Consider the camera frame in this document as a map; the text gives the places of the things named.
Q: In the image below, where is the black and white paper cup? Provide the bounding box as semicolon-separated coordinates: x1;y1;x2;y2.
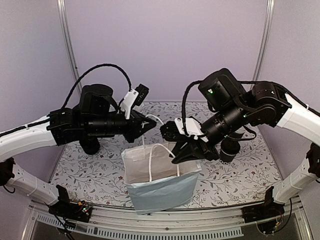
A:
219;139;241;163

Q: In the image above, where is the light blue paper bag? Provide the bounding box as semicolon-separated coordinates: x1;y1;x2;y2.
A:
121;142;202;215

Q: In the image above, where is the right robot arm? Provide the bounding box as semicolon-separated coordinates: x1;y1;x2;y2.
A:
172;68;320;218

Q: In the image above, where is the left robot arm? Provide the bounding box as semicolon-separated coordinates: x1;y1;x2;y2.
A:
0;83;156;217

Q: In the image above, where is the stack of black lids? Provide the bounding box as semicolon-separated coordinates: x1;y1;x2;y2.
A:
79;138;100;155

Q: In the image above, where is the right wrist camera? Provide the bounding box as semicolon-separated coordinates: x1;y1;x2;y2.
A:
160;117;209;143

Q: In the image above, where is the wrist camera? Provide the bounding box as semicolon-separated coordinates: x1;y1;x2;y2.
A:
160;117;209;143
119;84;150;120

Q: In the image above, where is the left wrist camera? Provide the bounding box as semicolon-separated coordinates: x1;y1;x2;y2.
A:
119;84;150;120

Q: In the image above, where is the aluminium table front rail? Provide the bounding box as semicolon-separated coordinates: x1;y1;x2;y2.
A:
22;192;313;240

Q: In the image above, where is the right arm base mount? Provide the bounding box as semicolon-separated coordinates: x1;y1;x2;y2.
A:
241;202;285;223

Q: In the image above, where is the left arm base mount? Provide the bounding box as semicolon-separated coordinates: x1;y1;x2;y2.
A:
48;200;93;223

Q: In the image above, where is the aluminium frame post left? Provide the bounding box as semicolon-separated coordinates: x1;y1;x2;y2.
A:
56;0;79;82

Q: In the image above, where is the aluminium frame post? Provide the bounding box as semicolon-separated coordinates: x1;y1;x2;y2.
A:
252;0;275;81
56;0;79;82

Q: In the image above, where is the aluminium frame post right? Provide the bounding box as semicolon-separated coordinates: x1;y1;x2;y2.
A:
252;0;275;81

